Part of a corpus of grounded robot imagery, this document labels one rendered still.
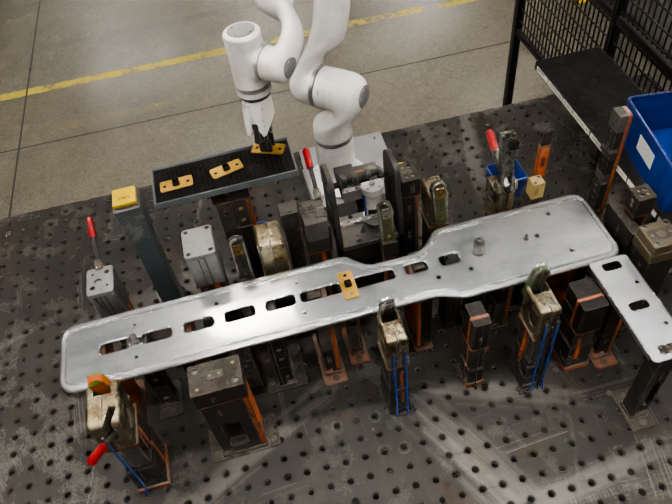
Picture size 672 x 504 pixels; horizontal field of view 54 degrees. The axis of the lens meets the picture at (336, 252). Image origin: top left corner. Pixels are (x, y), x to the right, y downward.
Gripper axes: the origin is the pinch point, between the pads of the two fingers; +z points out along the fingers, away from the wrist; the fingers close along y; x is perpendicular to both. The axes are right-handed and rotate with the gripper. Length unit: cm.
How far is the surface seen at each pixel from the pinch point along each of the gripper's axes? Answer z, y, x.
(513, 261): 22, 15, 63
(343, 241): 25.2, 9.9, 19.2
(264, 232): 13.8, 18.3, 1.5
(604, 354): 51, 21, 90
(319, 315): 21.7, 36.3, 18.3
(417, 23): 122, -255, 13
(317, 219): 14.0, 12.6, 14.0
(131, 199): 5.7, 17.5, -32.2
